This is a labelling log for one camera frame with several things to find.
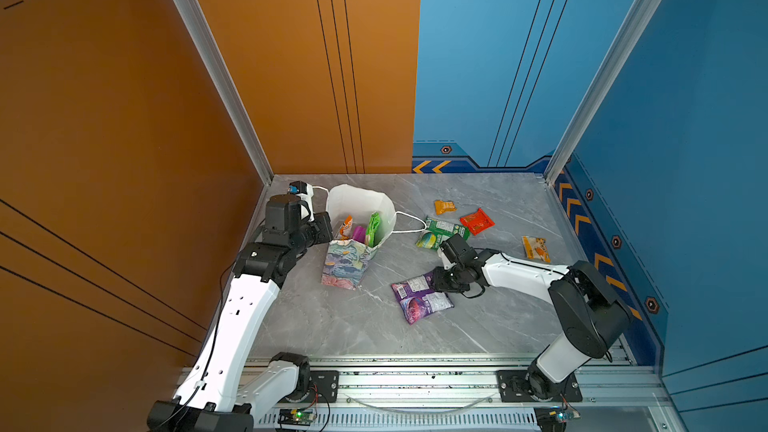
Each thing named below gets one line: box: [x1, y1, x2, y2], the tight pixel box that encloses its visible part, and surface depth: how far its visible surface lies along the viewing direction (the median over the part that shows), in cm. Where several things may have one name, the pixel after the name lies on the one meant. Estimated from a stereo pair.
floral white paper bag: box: [312, 184, 428, 290], surface depth 82 cm
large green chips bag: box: [366, 212, 381, 247], surface depth 86 cm
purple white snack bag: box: [391, 272, 454, 325], surface depth 87 cm
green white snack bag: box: [415, 218, 471, 251], surface depth 104 cm
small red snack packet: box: [459, 208, 496, 236], surface depth 107 cm
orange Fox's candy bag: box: [339, 215, 353, 240], surface depth 90 cm
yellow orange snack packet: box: [522, 235, 551, 263], surface depth 98 cm
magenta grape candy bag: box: [353, 225, 367, 243], surface depth 89 cm
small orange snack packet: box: [434, 200, 457, 215], surface depth 111 cm
